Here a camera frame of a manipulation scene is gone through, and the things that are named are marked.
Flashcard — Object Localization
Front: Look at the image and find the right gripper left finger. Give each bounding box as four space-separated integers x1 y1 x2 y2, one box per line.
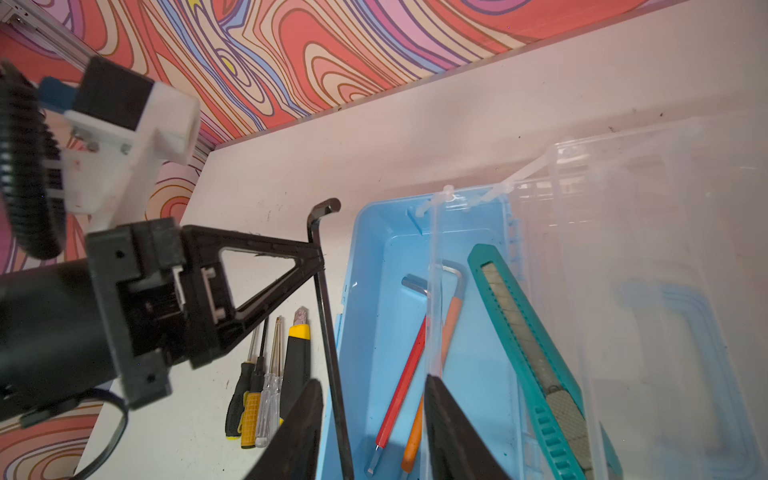
245 379 324 480

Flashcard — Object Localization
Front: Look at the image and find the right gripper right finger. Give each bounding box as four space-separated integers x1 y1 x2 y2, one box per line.
424 375 510 480

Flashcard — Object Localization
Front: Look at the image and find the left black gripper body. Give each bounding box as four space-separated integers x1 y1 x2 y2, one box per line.
83 217 235 411

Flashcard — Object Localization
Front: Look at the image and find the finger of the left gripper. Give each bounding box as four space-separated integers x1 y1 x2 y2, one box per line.
180 225 323 354

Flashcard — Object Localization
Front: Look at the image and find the clear handled screwdriver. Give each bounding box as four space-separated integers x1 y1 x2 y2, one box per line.
255 316 285 448

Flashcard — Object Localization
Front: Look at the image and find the black yellow screwdriver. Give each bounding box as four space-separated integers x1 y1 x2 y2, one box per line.
225 331 259 439

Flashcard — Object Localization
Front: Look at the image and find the yellow black utility knife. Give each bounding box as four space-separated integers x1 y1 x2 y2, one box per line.
280 306 311 420

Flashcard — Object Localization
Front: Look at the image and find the teal utility knife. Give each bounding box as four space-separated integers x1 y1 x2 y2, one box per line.
468 244 598 479

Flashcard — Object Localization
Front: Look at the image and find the blue plastic tool box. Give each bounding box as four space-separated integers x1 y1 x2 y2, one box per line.
336 189 543 479

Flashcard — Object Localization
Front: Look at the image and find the orange handled hex key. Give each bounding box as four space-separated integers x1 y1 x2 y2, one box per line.
400 260 468 475

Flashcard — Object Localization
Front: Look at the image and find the black hex key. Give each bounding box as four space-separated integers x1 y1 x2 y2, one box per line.
307 198 355 480

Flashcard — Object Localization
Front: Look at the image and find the red handled hex key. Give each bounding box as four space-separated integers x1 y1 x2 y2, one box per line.
365 274 430 476

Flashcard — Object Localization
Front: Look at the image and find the clear tool box lid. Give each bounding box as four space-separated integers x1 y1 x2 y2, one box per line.
419 116 768 480

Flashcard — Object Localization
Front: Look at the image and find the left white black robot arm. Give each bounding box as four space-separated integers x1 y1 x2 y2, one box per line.
1 217 324 426

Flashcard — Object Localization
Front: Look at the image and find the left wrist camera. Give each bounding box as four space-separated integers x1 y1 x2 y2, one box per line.
38 57 201 232

